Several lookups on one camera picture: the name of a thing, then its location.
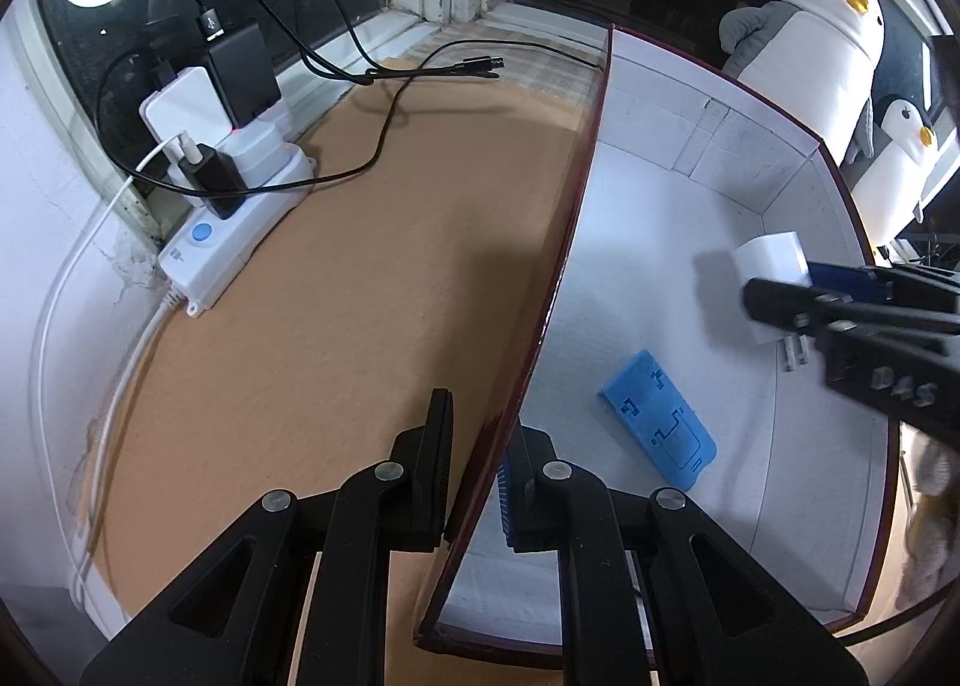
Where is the white cable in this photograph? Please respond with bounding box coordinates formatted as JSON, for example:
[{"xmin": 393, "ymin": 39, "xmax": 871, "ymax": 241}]
[{"xmin": 39, "ymin": 134, "xmax": 197, "ymax": 582}]

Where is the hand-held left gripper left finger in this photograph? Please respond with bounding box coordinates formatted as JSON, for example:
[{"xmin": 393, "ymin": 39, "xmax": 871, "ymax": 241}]
[{"xmin": 79, "ymin": 388, "xmax": 458, "ymax": 686}]

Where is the blue plastic holder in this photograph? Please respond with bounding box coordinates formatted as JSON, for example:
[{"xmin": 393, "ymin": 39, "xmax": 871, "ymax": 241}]
[{"xmin": 598, "ymin": 350, "xmax": 717, "ymax": 490}]

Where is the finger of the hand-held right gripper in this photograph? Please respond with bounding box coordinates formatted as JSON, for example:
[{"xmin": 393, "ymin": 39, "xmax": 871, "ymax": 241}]
[
  {"xmin": 742, "ymin": 276, "xmax": 960, "ymax": 432},
  {"xmin": 806, "ymin": 262, "xmax": 960, "ymax": 313}
]

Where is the white charger plug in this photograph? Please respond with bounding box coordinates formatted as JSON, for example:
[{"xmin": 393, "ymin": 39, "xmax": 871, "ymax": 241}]
[{"xmin": 731, "ymin": 232, "xmax": 816, "ymax": 373}]

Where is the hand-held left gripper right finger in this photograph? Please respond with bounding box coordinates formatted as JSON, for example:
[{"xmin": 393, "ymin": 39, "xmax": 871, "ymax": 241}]
[{"xmin": 499, "ymin": 423, "xmax": 871, "ymax": 686}]

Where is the small penguin plush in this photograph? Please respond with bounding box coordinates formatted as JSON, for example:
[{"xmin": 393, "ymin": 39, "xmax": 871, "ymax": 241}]
[{"xmin": 853, "ymin": 97, "xmax": 940, "ymax": 246}]

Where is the white power adapter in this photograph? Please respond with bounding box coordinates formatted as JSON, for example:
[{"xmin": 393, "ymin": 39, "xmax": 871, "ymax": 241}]
[{"xmin": 140, "ymin": 67, "xmax": 230, "ymax": 166}]

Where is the white power strip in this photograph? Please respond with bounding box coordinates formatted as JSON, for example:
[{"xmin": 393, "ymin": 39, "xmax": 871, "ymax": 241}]
[{"xmin": 159, "ymin": 146, "xmax": 316, "ymax": 319}]

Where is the large penguin plush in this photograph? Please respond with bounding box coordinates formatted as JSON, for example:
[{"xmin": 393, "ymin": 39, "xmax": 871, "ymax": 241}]
[{"xmin": 718, "ymin": 0, "xmax": 887, "ymax": 166}]

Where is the black usb charger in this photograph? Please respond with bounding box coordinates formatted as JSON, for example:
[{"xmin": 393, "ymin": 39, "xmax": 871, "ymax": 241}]
[{"xmin": 176, "ymin": 144, "xmax": 250, "ymax": 220}]

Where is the brown felt mat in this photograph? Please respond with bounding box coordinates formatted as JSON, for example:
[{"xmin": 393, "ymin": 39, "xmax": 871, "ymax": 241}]
[{"xmin": 97, "ymin": 56, "xmax": 601, "ymax": 686}]

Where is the black power brick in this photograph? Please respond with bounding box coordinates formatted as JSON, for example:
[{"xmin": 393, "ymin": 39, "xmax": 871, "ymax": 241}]
[{"xmin": 204, "ymin": 20, "xmax": 283, "ymax": 129}]

